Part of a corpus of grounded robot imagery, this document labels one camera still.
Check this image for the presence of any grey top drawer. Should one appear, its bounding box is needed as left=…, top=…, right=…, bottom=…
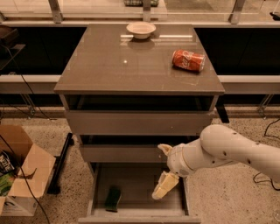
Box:
left=64, top=95, right=218, bottom=137

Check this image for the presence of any black cable right floor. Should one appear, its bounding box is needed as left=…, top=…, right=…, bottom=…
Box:
left=252, top=117, right=280, bottom=192

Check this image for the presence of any green yellow sponge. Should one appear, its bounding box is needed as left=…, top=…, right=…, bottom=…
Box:
left=105, top=186, right=122, bottom=213

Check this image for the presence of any red soda can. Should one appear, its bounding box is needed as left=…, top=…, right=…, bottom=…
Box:
left=172, top=49, right=206, bottom=72

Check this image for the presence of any green packet in box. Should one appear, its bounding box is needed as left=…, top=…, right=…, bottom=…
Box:
left=0, top=172, right=16, bottom=196

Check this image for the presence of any grey middle drawer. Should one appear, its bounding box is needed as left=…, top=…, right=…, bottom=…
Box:
left=80, top=136, right=197, bottom=163

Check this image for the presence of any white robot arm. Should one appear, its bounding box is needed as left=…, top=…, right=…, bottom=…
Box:
left=152, top=124, right=280, bottom=200

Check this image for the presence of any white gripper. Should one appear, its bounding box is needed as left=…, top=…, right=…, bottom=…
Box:
left=152, top=143, right=201, bottom=200

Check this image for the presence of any white bowl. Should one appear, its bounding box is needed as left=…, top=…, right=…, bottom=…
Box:
left=126, top=21, right=156, bottom=39

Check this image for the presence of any open cardboard box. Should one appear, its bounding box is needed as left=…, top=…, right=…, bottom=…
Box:
left=0, top=125, right=55, bottom=216

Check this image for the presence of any black cable left floor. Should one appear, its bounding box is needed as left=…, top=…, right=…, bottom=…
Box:
left=0, top=46, right=56, bottom=224

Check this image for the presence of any grey drawer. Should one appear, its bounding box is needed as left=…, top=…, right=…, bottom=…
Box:
left=78, top=163, right=200, bottom=224
left=80, top=136, right=197, bottom=163
left=64, top=95, right=218, bottom=137

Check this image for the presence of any grey drawer cabinet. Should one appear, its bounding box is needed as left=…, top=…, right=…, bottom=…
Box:
left=53, top=23, right=226, bottom=224

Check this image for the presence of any black cable floor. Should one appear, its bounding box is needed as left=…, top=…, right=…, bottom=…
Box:
left=0, top=46, right=56, bottom=224
left=252, top=117, right=280, bottom=192

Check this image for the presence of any black bar on floor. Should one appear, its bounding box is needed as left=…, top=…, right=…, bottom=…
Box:
left=47, top=133, right=74, bottom=194

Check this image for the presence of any grey bottom drawer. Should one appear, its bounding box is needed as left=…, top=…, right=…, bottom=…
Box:
left=78, top=163, right=200, bottom=224

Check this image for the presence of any snack bag in box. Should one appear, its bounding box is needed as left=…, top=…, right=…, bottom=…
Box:
left=0, top=150, right=16, bottom=176

